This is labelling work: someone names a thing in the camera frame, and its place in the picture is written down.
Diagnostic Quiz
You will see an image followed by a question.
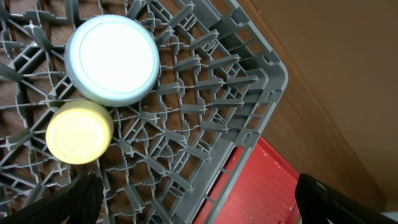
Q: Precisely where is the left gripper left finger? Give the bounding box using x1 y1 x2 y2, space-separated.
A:
1 174 104 224

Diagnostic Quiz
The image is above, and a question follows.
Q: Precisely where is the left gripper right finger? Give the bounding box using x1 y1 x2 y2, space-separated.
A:
295 173 397 224

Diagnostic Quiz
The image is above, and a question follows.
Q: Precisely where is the yellow plastic cup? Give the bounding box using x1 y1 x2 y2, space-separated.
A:
45 100 114 165

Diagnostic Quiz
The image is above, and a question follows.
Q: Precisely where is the light blue small bowl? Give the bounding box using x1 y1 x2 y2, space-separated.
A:
64 14 160 106

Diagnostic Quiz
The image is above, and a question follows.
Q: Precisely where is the grey dishwasher rack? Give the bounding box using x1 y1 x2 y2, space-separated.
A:
1 1 287 223

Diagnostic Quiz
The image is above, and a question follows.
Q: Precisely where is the red plastic tray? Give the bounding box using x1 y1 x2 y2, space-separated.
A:
192 136 302 224

